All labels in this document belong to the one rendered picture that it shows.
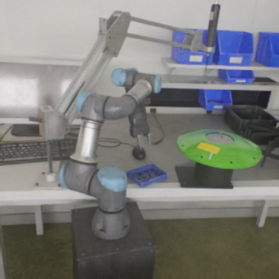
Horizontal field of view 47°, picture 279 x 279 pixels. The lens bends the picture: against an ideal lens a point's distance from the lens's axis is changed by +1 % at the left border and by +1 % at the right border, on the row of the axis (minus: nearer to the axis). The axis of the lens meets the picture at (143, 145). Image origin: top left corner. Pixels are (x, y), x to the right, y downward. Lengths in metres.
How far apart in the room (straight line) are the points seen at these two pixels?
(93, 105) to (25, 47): 1.05
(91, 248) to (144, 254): 0.17
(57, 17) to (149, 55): 0.55
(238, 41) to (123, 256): 1.50
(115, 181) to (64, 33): 1.18
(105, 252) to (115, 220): 0.10
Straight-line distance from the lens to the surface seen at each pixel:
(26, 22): 1.97
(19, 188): 1.20
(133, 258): 1.04
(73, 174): 1.02
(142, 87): 1.08
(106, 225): 1.02
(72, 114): 1.12
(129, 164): 1.32
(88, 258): 1.00
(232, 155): 1.13
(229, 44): 2.08
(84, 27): 1.93
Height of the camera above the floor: 1.55
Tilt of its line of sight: 25 degrees down
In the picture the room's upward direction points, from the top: 4 degrees clockwise
